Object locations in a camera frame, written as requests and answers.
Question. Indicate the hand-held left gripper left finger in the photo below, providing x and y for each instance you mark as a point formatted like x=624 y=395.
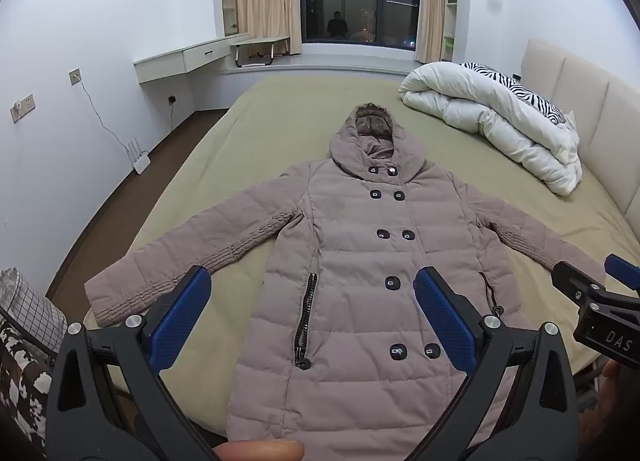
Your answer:
x=182 y=316

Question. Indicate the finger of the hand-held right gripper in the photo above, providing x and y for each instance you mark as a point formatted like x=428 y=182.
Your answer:
x=624 y=271
x=572 y=280

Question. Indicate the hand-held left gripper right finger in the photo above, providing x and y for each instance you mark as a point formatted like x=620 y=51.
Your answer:
x=445 y=321

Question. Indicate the mauve padded hooded coat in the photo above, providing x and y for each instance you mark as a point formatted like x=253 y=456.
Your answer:
x=350 y=251

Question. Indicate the person's right hand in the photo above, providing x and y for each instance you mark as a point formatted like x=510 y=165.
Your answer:
x=617 y=416

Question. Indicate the person's left hand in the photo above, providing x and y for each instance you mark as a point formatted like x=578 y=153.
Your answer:
x=260 y=452

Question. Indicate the checkered white cloth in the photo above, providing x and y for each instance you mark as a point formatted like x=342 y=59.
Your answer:
x=30 y=306

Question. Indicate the white router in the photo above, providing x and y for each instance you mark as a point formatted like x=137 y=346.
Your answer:
x=141 y=161

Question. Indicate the white duvet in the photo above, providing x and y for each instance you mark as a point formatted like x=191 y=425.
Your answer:
x=500 y=116

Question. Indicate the beige padded headboard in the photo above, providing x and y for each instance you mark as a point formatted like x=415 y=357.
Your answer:
x=590 y=91

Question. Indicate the zebra striped pillow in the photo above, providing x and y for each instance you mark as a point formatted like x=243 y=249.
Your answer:
x=530 y=96

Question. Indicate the bed with beige sheet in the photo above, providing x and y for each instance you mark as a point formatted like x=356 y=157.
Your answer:
x=280 y=111

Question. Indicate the folding lap table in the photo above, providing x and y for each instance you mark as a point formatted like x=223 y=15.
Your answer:
x=260 y=42

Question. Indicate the narrow beige curtain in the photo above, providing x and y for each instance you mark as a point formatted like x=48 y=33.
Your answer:
x=430 y=6

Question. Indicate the white wall-mounted desk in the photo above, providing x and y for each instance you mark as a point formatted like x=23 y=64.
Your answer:
x=185 y=58

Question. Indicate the white wall socket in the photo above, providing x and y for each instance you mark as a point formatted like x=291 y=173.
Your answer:
x=22 y=106

